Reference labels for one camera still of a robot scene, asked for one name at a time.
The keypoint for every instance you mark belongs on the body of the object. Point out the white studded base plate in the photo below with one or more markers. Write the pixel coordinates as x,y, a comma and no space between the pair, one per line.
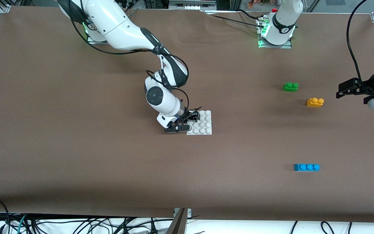
205,128

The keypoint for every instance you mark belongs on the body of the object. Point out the yellow two-stud block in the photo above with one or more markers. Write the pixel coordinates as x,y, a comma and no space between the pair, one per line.
315,103

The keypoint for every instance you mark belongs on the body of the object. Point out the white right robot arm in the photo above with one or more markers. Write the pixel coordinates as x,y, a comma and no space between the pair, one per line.
115,22

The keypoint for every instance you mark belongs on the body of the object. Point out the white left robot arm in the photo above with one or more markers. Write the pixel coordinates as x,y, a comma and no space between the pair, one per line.
282,22

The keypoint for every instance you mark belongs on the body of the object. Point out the green two-stud block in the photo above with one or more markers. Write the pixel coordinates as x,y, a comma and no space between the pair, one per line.
290,87

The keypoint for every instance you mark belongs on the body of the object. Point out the blue three-stud block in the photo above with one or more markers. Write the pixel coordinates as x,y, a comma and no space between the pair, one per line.
306,167

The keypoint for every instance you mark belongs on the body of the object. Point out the aluminium table leg profile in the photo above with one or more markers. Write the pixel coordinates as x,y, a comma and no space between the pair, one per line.
177,226

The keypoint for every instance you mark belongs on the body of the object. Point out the grey power strip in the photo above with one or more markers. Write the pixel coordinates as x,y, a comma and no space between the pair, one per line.
190,6

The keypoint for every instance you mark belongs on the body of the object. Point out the orange background clutter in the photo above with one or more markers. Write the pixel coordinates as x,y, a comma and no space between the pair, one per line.
258,3

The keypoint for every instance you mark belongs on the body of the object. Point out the slanted aluminium post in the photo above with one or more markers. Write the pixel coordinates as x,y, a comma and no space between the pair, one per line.
312,6

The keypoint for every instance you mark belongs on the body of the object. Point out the metal table edge bracket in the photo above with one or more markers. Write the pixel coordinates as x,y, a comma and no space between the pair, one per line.
189,213

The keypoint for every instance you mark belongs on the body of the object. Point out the aluminium corner bracket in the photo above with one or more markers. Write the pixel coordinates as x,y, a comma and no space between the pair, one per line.
4,9

